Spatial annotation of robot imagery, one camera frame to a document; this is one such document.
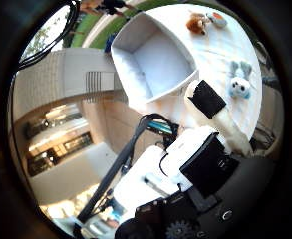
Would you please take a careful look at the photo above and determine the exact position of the metal railing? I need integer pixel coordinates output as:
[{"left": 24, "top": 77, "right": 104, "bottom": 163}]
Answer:
[{"left": 85, "top": 71, "right": 102, "bottom": 95}]

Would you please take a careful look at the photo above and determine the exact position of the brown plush animal toy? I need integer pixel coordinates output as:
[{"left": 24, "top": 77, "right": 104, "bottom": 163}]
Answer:
[{"left": 185, "top": 12, "right": 211, "bottom": 36}]

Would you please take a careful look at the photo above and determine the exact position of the teal cable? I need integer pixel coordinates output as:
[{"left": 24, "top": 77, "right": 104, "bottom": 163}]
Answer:
[{"left": 147, "top": 120, "right": 173, "bottom": 135}]

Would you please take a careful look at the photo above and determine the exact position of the black flat cable strap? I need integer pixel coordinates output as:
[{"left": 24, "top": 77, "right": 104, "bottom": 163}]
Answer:
[{"left": 76, "top": 113, "right": 168, "bottom": 224}]

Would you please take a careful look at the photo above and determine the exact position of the white fabric container box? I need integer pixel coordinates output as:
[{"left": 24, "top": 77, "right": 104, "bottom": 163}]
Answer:
[{"left": 110, "top": 11, "right": 199, "bottom": 105}]

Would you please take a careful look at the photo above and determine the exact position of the black cable bundle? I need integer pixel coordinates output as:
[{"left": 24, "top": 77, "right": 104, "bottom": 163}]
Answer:
[{"left": 17, "top": 0, "right": 82, "bottom": 71}]

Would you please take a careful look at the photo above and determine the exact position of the blue white bunny plush toy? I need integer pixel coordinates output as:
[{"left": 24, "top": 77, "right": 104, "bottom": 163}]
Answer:
[{"left": 227, "top": 60, "right": 253, "bottom": 100}]

